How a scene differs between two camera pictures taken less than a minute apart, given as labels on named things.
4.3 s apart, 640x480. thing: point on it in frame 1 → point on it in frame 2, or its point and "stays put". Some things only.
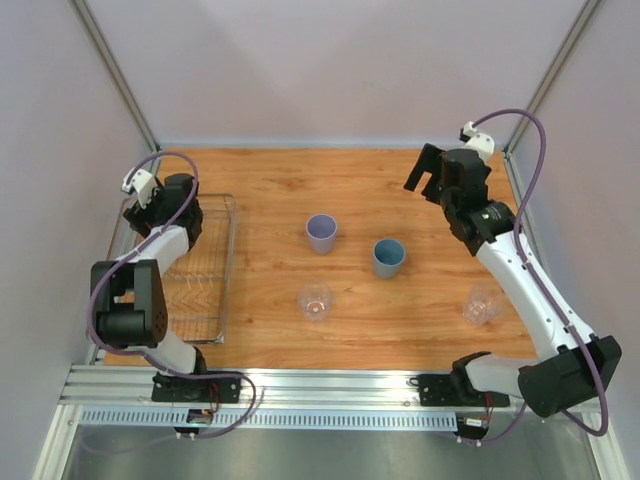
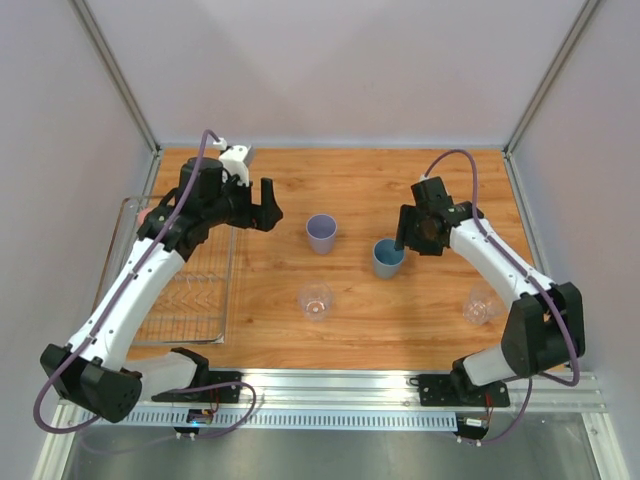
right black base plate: [456, 390] stays put
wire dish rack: [197, 288] stays put
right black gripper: [432, 182] → [413, 232]
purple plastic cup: [321, 231] stays put
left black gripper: [137, 216] → [261, 217]
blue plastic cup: [388, 255] stays put
